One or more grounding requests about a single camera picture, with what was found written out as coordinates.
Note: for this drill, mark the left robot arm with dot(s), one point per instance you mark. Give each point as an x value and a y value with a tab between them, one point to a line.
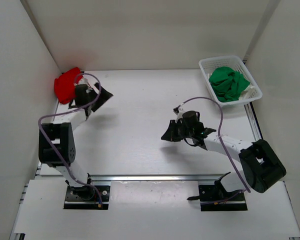
56	138

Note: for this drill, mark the white plastic basket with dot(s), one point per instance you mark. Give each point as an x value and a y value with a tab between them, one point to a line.
208	65

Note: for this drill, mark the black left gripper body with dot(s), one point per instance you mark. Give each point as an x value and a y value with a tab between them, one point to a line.
102	99

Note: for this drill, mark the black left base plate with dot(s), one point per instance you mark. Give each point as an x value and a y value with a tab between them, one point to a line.
86	198

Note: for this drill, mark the red t shirt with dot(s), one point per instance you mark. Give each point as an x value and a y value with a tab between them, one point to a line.
64	85

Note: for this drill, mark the aluminium rail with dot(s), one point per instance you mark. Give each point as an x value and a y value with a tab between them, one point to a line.
131	178

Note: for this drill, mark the white cloth in basket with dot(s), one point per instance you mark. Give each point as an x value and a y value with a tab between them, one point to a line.
245	94

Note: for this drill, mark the green t shirt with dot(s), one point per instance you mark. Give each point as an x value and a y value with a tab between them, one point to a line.
227	84

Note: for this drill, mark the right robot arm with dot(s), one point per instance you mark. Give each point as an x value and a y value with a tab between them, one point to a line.
261	167

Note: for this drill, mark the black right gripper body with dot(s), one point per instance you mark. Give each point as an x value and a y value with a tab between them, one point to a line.
180	131

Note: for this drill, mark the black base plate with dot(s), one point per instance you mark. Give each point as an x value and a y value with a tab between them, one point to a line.
86	198
214	198

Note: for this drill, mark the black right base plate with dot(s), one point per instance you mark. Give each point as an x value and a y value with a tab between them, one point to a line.
214	198

